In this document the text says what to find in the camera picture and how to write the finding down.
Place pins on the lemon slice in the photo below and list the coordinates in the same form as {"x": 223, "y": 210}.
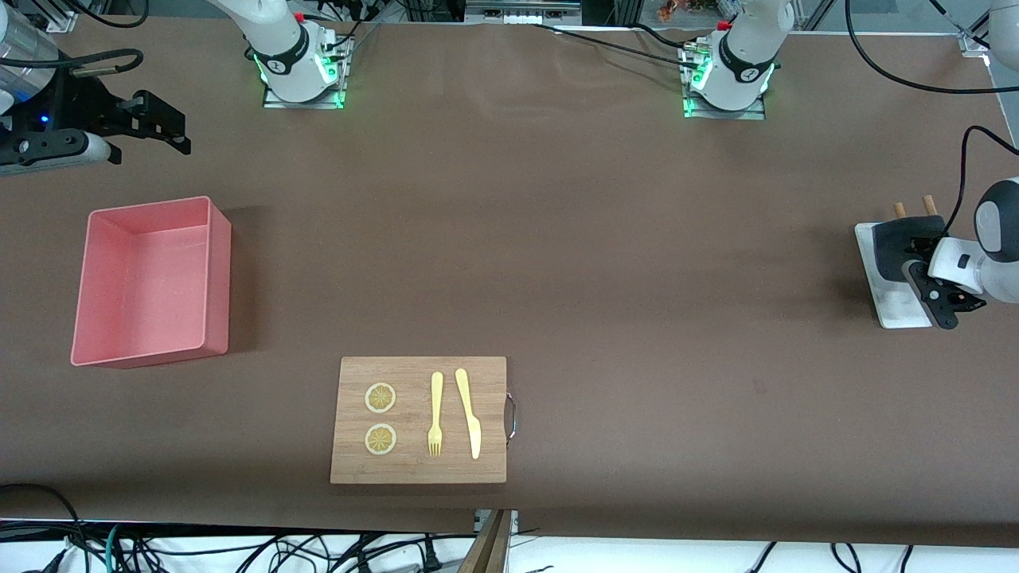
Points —
{"x": 380, "y": 398}
{"x": 380, "y": 439}

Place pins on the white rectangular tray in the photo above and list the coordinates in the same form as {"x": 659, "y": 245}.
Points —
{"x": 896, "y": 310}

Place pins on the yellow plastic fork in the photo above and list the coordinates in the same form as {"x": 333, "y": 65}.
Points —
{"x": 436, "y": 398}

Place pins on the black plug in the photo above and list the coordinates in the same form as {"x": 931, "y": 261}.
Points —
{"x": 431, "y": 557}

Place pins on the orange small object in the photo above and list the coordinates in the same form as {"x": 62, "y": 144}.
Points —
{"x": 673, "y": 9}

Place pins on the pink plastic box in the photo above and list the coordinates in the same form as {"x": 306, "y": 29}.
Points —
{"x": 143, "y": 286}

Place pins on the grey port strip device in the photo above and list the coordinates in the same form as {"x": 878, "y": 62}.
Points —
{"x": 521, "y": 9}

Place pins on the wooden cutting board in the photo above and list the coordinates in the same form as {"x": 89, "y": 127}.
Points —
{"x": 414, "y": 465}

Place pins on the grey and pink cloth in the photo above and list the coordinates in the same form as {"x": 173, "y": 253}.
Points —
{"x": 888, "y": 247}

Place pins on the brown wooden stand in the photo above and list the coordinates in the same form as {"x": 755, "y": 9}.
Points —
{"x": 489, "y": 549}

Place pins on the yellow plastic knife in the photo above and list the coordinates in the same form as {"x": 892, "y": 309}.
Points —
{"x": 470, "y": 414}

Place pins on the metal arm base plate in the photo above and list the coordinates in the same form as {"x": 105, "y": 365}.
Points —
{"x": 275, "y": 99}
{"x": 752, "y": 113}

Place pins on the small metal bracket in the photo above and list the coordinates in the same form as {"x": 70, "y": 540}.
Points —
{"x": 513, "y": 519}

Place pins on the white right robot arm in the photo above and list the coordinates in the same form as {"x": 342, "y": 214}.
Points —
{"x": 279, "y": 40}

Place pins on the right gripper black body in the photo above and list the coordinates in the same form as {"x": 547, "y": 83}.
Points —
{"x": 86, "y": 102}

